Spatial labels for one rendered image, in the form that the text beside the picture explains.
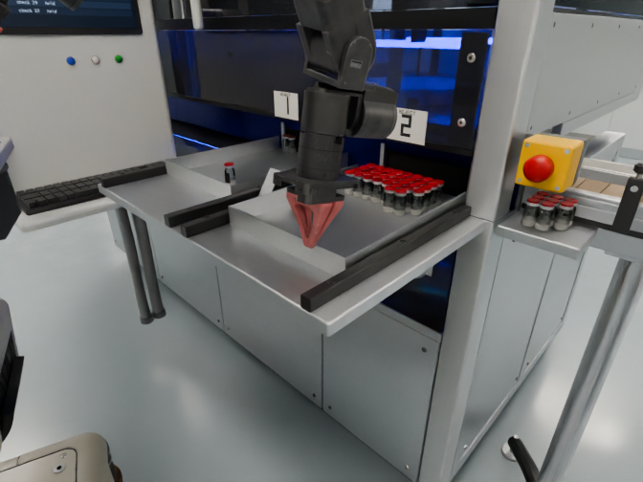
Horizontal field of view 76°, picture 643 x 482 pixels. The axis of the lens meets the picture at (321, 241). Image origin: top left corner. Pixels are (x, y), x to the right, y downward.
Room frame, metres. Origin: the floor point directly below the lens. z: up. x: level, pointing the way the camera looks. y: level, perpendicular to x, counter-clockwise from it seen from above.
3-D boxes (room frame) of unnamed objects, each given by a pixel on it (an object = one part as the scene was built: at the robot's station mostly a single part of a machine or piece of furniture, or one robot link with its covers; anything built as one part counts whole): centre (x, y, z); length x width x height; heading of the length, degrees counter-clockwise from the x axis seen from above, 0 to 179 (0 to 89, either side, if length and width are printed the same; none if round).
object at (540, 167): (0.60, -0.33, 0.99); 0.04 x 0.04 x 0.04; 46
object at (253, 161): (0.96, 0.15, 0.90); 0.34 x 0.26 x 0.04; 136
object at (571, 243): (0.65, -0.40, 0.87); 0.14 x 0.13 x 0.02; 136
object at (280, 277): (0.79, 0.07, 0.87); 0.70 x 0.48 x 0.02; 46
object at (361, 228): (0.68, -0.05, 0.90); 0.34 x 0.26 x 0.04; 136
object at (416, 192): (0.74, -0.11, 0.90); 0.18 x 0.02 x 0.05; 46
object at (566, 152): (0.63, -0.36, 1.00); 0.08 x 0.07 x 0.07; 136
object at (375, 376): (1.73, 0.09, 0.44); 2.06 x 1.00 x 0.88; 46
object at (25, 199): (1.05, 0.57, 0.82); 0.40 x 0.14 x 0.02; 136
